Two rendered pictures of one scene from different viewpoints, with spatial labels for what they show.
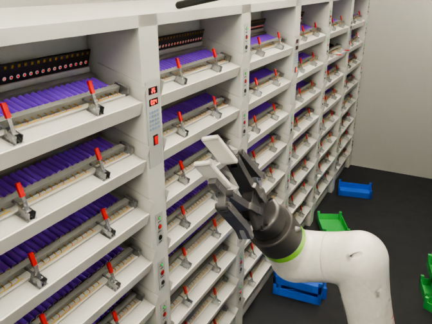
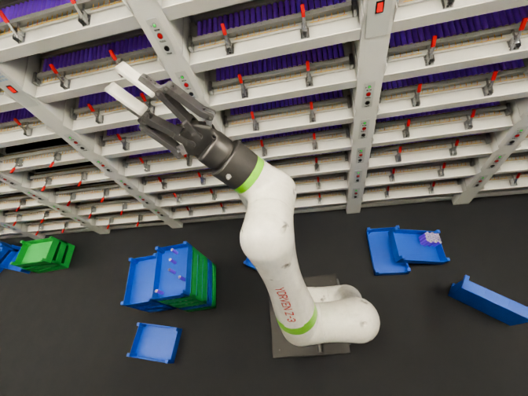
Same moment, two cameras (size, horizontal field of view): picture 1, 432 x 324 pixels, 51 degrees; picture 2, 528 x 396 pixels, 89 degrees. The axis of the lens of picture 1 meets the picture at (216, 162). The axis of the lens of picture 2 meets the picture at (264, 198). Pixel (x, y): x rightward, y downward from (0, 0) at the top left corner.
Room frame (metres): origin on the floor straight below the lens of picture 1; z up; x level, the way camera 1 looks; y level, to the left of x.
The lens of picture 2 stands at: (0.73, -0.51, 1.83)
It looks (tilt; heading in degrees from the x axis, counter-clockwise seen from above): 57 degrees down; 83
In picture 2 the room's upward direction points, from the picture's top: 23 degrees counter-clockwise
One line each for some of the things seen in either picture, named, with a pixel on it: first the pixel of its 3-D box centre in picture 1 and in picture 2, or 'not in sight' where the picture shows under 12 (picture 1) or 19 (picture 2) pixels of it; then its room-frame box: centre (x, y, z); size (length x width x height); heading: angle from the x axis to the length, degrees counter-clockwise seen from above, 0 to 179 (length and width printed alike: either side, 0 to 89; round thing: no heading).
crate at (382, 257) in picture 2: not in sight; (386, 250); (1.37, -0.15, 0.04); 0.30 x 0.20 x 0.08; 62
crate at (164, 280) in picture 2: not in sight; (171, 270); (0.16, 0.28, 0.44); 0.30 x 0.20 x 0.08; 69
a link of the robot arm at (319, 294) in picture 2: not in sight; (312, 304); (0.77, -0.28, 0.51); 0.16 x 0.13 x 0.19; 156
